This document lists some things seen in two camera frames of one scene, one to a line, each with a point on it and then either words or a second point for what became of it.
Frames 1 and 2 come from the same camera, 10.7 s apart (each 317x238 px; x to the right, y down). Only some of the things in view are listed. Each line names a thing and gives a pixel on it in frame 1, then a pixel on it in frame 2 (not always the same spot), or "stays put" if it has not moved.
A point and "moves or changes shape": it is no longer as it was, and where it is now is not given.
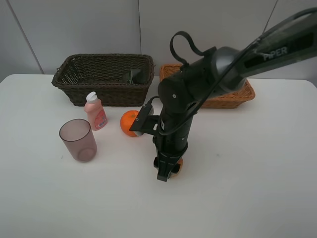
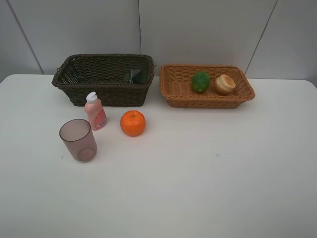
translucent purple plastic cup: (77, 135) stays put
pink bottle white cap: (96, 113) stays put
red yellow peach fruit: (181, 161) moves or changes shape
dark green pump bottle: (139, 76) stays put
